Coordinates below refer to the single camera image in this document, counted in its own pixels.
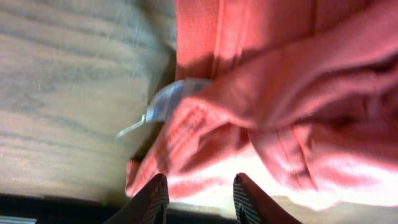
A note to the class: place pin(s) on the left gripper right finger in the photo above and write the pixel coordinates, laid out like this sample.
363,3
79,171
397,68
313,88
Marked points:
254,206

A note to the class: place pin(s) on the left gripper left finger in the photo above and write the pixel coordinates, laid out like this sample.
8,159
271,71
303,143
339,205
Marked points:
148,206

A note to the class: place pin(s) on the red printed t-shirt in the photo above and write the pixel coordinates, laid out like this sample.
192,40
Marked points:
299,95

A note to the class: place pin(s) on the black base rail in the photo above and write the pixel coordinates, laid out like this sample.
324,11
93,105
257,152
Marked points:
68,210

